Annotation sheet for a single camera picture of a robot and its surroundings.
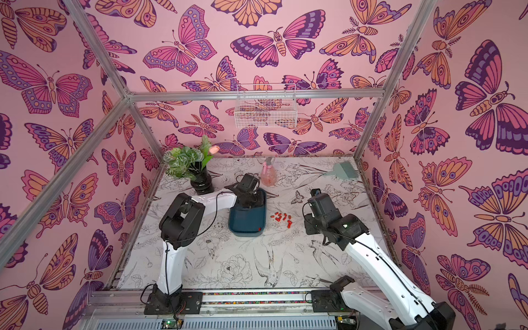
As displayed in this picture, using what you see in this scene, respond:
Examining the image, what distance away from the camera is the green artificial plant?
2.78 feet

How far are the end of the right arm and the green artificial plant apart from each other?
19.6 inches

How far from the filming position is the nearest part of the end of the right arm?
49 centimetres
